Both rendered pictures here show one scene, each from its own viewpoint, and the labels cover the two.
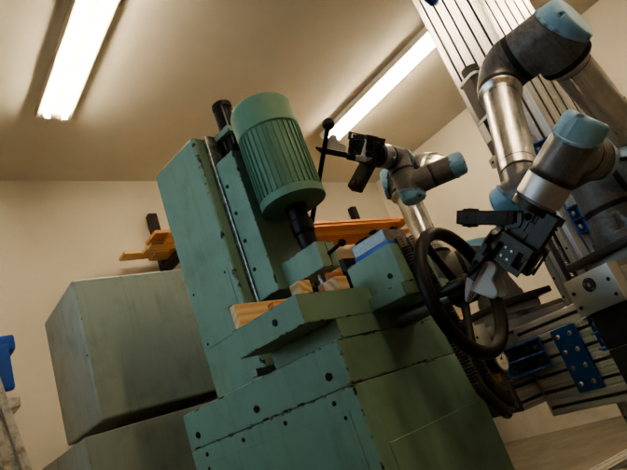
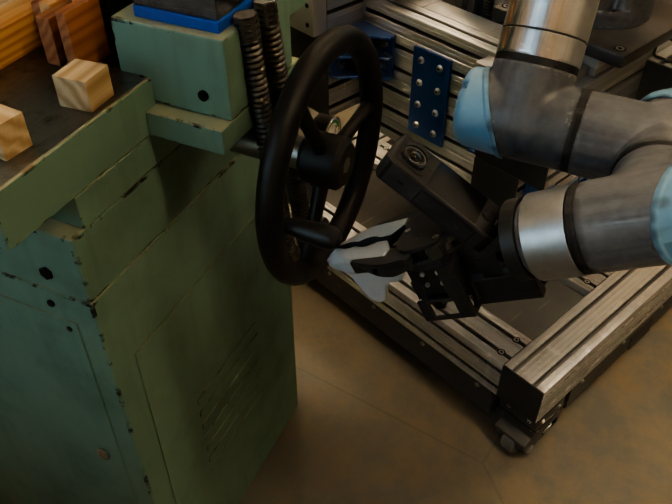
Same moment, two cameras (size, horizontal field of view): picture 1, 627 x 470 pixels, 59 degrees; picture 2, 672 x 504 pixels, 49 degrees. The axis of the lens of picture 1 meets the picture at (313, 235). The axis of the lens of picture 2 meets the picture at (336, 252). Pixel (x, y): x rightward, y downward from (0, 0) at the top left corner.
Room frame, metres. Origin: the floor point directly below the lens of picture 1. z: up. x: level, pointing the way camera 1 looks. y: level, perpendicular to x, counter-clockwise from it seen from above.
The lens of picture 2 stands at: (0.47, -0.09, 1.27)
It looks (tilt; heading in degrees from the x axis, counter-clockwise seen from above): 41 degrees down; 346
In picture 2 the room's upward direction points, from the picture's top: straight up
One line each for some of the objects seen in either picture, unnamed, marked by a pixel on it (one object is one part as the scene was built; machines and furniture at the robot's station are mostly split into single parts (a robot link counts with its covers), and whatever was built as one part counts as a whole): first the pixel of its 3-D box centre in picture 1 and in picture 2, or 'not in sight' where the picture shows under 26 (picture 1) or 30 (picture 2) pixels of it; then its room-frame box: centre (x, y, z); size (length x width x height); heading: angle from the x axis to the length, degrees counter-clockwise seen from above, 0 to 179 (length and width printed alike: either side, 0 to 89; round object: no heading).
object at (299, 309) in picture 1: (372, 305); (149, 64); (1.29, -0.07, 0.87); 0.61 x 0.30 x 0.06; 141
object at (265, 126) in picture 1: (276, 157); not in sight; (1.34, 0.02, 1.35); 0.18 x 0.18 x 0.31
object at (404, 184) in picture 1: (413, 184); not in sight; (1.60, -0.35, 1.23); 0.11 x 0.08 x 0.11; 81
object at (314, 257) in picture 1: (312, 268); not in sight; (1.36, 0.03, 1.03); 0.14 x 0.07 x 0.09; 51
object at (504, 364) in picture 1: (496, 364); (322, 139); (1.41, -0.31, 0.65); 0.06 x 0.04 x 0.08; 141
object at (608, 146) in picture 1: (579, 161); (645, 146); (0.92, -0.48, 0.92); 0.11 x 0.11 x 0.08; 50
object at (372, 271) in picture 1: (392, 273); (207, 42); (1.23, -0.14, 0.91); 0.15 x 0.14 x 0.09; 141
